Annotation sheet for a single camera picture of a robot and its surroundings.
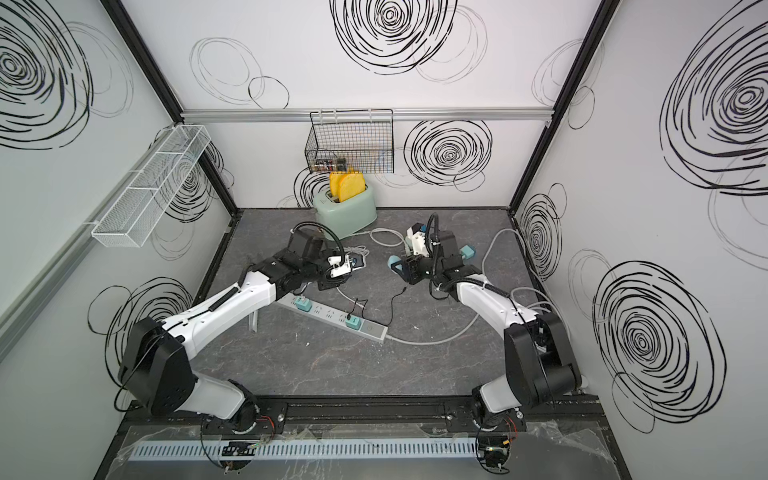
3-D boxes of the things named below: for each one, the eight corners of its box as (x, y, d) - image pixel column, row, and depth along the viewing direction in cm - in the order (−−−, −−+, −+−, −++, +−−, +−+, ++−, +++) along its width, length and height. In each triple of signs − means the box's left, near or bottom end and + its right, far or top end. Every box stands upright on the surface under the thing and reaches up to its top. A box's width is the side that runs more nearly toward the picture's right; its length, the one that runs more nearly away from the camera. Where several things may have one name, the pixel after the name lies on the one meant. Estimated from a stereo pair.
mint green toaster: (321, 244, 111) (314, 215, 99) (320, 221, 118) (312, 192, 106) (379, 235, 114) (378, 206, 102) (373, 213, 121) (372, 184, 109)
